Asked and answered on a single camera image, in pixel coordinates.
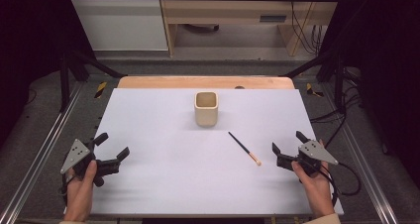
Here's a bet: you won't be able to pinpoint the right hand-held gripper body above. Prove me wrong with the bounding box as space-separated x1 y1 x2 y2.
275 139 340 177

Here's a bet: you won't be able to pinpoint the black curtain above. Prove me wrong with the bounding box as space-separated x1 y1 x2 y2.
0 0 97 149
316 0 420 189

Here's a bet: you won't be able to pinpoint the person's right hand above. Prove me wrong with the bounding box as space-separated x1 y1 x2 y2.
290 160 337 219

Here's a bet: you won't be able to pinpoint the black floor cables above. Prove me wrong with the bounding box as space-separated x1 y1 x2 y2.
309 66 364 150

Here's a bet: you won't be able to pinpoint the light wooden desk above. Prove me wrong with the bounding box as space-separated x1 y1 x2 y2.
157 0 345 57

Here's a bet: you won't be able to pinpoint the black frame stand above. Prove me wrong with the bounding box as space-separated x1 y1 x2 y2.
58 48 129 113
279 48 349 115

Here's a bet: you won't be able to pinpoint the person's left hand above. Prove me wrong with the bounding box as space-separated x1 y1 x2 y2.
62 160 99 223

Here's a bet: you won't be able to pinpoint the white table sheet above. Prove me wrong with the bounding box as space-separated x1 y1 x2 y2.
62 87 345 218

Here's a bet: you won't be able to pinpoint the beige square pen holder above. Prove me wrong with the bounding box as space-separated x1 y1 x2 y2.
193 90 220 129

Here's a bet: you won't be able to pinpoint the aluminium floor rail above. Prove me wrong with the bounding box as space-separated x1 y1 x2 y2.
320 81 401 224
0 81 85 224

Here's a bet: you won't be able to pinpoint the white cabinet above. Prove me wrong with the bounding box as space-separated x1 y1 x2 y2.
64 0 169 52

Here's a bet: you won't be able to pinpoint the left hand-held gripper cable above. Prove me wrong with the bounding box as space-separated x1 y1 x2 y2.
58 173 73 206

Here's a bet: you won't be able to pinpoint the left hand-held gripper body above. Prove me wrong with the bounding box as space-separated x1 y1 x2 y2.
59 138 121 188

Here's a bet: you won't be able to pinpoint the yellow-black tape strip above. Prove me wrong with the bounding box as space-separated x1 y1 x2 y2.
305 82 325 98
93 80 109 100

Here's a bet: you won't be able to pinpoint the black cables under desk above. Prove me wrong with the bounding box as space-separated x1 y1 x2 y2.
286 0 325 56

